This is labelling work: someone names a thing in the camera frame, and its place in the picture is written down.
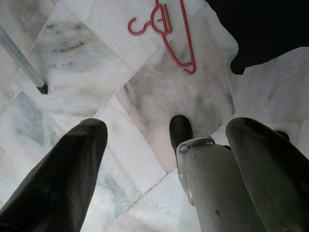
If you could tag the silver metal clothes rack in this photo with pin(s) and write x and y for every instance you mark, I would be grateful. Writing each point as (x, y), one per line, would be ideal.
(21, 60)

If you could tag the silver robot left leg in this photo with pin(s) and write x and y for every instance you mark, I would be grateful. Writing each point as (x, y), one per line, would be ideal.
(212, 188)

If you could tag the red plastic clothes hanger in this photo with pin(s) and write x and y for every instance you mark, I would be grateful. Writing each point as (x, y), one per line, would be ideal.
(167, 18)

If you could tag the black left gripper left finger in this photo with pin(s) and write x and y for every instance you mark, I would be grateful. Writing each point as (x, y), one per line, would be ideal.
(53, 188)

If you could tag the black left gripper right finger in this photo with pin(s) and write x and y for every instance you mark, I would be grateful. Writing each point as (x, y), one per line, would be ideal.
(272, 181)

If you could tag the black printed t-shirt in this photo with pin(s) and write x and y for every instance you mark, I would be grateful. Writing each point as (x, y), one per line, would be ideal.
(265, 24)

